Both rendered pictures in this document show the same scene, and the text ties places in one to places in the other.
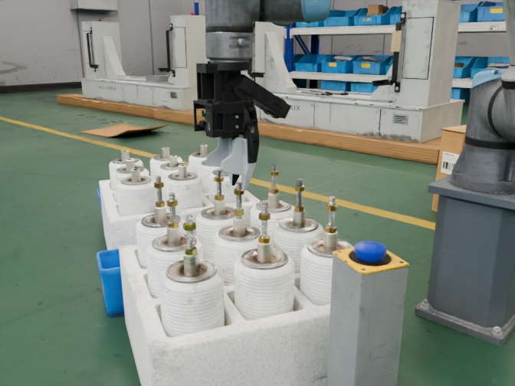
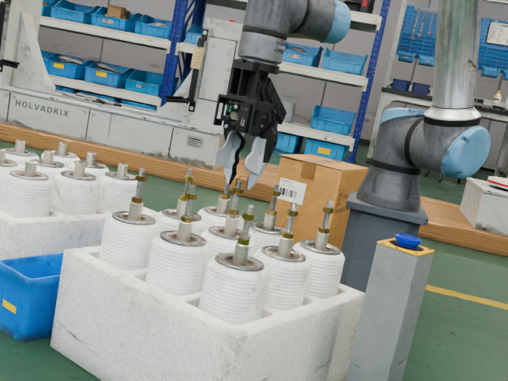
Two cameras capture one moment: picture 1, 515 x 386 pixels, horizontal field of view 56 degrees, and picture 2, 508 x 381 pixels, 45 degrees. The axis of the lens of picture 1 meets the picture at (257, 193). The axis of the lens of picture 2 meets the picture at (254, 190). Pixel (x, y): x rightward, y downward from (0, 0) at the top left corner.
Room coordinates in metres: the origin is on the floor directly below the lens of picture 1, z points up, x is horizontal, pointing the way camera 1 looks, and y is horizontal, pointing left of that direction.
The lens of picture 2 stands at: (-0.08, 0.58, 0.51)
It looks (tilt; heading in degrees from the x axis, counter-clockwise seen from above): 9 degrees down; 327
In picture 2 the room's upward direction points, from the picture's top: 11 degrees clockwise
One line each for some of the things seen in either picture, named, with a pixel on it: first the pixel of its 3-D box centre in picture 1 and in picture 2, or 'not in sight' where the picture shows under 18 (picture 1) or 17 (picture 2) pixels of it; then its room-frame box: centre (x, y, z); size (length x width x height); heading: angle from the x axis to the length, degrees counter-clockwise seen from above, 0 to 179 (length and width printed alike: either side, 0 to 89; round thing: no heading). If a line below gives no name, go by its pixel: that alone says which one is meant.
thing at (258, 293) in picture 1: (264, 309); (272, 306); (0.71, -0.01, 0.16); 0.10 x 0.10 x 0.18
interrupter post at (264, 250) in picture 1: (264, 251); (285, 246); (0.71, -0.01, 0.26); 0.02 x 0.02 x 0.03
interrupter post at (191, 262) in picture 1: (191, 263); (240, 254); (0.66, 0.10, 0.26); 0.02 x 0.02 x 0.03
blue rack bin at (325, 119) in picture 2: not in sight; (332, 119); (4.45, -3.05, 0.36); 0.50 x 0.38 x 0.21; 137
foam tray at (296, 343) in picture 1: (240, 312); (212, 319); (0.82, 0.03, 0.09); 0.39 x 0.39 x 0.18; 22
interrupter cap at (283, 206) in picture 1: (273, 206); (221, 212); (0.97, -0.03, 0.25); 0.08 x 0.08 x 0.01
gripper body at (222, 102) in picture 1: (226, 99); (249, 98); (0.80, 0.05, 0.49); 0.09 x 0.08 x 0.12; 121
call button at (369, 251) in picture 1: (369, 253); (407, 242); (0.57, -0.14, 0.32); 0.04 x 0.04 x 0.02
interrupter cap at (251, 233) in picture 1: (239, 233); (229, 233); (0.82, 0.03, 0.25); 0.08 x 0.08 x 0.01
